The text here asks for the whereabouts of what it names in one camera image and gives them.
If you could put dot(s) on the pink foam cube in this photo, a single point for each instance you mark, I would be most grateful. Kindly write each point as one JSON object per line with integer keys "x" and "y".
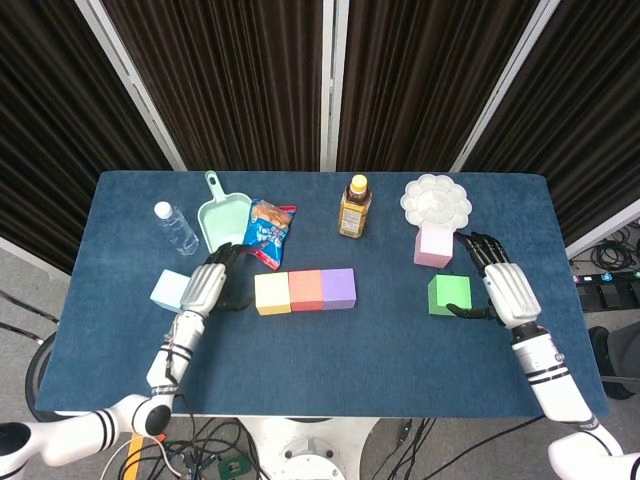
{"x": 434, "y": 247}

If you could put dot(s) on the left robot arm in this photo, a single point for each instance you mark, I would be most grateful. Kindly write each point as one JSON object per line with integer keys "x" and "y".
{"x": 175, "y": 345}

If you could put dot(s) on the red foam cube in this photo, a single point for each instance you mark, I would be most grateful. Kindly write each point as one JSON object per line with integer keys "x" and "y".
{"x": 306, "y": 289}

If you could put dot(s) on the yellow-capped tea bottle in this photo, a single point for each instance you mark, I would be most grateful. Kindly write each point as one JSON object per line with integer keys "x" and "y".
{"x": 354, "y": 212}

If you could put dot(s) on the green foam cube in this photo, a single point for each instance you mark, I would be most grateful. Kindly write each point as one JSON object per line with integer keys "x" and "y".
{"x": 450, "y": 292}

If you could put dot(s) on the blue table mat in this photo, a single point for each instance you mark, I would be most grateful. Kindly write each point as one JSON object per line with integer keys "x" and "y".
{"x": 320, "y": 370}

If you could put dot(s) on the clear plastic water bottle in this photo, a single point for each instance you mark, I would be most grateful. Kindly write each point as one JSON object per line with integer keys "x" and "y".
{"x": 177, "y": 232}

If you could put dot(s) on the light blue foam cube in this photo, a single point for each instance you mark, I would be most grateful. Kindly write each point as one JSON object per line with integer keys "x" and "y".
{"x": 167, "y": 291}

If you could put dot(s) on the purple foam cube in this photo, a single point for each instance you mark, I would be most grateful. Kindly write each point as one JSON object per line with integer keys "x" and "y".
{"x": 338, "y": 287}

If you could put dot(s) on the green circuit board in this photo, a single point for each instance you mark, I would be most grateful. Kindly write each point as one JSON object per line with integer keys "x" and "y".
{"x": 232, "y": 468}

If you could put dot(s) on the black power strip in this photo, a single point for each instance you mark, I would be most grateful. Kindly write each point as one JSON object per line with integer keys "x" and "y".
{"x": 605, "y": 278}

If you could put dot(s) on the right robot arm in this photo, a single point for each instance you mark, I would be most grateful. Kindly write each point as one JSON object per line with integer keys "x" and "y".
{"x": 550, "y": 370}

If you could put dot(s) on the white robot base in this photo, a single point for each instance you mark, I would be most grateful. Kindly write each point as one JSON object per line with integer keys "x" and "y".
{"x": 310, "y": 450}

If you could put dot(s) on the blue snack bag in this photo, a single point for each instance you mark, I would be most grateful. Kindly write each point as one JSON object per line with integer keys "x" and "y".
{"x": 267, "y": 235}

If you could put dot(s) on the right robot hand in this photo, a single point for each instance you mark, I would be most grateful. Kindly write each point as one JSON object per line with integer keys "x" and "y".
{"x": 512, "y": 300}

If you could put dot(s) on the mint green dustpan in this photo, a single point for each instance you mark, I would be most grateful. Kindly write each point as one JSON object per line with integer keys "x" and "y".
{"x": 224, "y": 225}

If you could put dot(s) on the yellow foam cube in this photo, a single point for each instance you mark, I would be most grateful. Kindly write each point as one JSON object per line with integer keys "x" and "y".
{"x": 272, "y": 292}

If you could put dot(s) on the white flower paint palette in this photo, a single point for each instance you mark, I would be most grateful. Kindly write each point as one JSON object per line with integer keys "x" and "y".
{"x": 435, "y": 202}

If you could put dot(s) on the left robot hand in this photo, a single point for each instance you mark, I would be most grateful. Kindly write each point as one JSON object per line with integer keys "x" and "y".
{"x": 202, "y": 290}

